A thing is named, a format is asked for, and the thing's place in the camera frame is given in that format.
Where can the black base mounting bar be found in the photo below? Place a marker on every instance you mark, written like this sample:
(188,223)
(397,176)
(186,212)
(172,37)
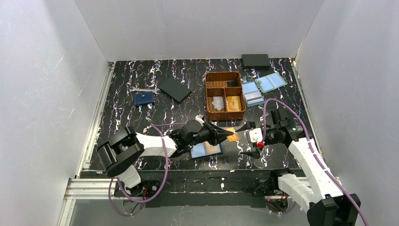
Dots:
(237,187)

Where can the light blue card sleeve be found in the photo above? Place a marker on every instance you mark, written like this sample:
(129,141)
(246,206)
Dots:
(252,95)

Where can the black leather card holder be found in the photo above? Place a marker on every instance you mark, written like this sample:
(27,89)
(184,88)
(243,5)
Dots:
(205,149)

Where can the navy blue small wallet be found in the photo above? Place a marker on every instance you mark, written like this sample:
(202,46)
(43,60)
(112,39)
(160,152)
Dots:
(144,98)

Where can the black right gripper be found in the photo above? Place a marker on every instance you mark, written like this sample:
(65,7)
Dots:
(274,132)

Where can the brown woven divided basket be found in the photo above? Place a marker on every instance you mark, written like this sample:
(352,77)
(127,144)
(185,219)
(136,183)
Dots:
(223,84)

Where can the silver card in basket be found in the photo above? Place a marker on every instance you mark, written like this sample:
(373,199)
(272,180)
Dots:
(218,103)

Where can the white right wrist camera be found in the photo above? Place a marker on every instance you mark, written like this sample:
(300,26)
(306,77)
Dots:
(255,137)

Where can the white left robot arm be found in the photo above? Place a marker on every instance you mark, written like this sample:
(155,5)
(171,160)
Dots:
(120,151)

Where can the orange credit card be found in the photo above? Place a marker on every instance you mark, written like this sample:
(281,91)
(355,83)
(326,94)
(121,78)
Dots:
(235,136)

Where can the light green card sleeve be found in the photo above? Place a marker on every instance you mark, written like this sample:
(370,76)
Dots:
(270,82)

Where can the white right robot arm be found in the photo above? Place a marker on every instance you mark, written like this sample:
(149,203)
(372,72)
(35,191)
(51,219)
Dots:
(323,200)

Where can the black flat square pad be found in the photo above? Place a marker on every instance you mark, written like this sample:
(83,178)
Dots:
(175,89)

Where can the silver metal wrench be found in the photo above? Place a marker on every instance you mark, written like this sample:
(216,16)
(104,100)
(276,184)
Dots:
(155,91)

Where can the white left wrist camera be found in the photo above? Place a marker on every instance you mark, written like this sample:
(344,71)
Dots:
(200,118)

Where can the black rectangular box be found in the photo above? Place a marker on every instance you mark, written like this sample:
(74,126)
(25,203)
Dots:
(255,61)

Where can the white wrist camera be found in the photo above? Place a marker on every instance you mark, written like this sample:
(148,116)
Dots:
(255,137)
(200,118)

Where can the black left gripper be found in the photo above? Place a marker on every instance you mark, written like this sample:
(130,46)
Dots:
(211,133)

